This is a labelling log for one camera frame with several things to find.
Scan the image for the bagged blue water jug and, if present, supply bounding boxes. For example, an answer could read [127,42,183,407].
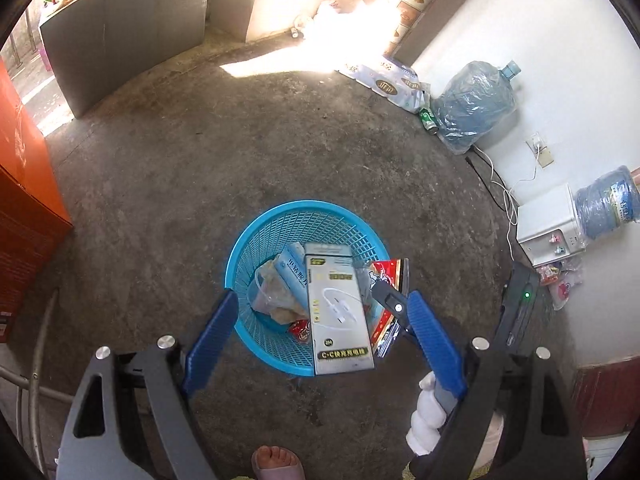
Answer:
[431,59,523,155]

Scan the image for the grey cabinet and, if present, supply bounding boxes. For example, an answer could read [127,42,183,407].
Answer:
[39,0,216,118]

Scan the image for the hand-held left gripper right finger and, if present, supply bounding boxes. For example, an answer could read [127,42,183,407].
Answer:
[407,290,588,480]

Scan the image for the person's foot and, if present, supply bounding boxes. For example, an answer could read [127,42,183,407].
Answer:
[251,446,304,480]

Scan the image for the person's right hand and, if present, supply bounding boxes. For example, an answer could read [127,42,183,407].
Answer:
[405,371,451,457]

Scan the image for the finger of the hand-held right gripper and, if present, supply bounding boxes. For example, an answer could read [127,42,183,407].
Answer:
[371,279,417,348]

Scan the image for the white cardboard box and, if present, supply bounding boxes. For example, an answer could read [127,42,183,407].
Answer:
[304,242,377,377]

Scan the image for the red-brown cabinet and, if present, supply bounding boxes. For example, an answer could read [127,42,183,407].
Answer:
[570,357,637,438]

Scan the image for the blue tissue pack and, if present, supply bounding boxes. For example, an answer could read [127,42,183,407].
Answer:
[274,241,312,306]

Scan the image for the white water dispenser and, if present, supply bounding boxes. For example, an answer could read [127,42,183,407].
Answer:
[516,183,587,267]

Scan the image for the small red wrapper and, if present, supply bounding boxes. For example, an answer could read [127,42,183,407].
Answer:
[289,319,315,345]

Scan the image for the pack of bottled water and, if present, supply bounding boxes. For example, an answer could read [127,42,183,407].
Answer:
[340,55,431,113]

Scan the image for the clear bag of small items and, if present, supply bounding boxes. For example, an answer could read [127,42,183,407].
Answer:
[537,255,585,311]

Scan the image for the printed clear plastic bag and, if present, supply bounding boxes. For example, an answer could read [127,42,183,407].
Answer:
[357,257,412,358]

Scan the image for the metal tube frame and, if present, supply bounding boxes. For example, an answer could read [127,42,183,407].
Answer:
[0,287,76,480]

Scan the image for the white cable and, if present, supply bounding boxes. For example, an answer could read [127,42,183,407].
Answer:
[472,145,540,261]

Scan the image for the orange cardboard box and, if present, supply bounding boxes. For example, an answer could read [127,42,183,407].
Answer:
[0,57,75,343]

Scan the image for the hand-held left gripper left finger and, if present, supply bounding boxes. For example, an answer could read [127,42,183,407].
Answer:
[56,289,240,480]

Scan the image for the blue plastic mesh basket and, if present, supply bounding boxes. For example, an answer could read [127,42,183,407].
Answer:
[224,201,393,377]

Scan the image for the wall socket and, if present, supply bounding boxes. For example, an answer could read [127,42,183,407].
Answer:
[526,132,555,168]

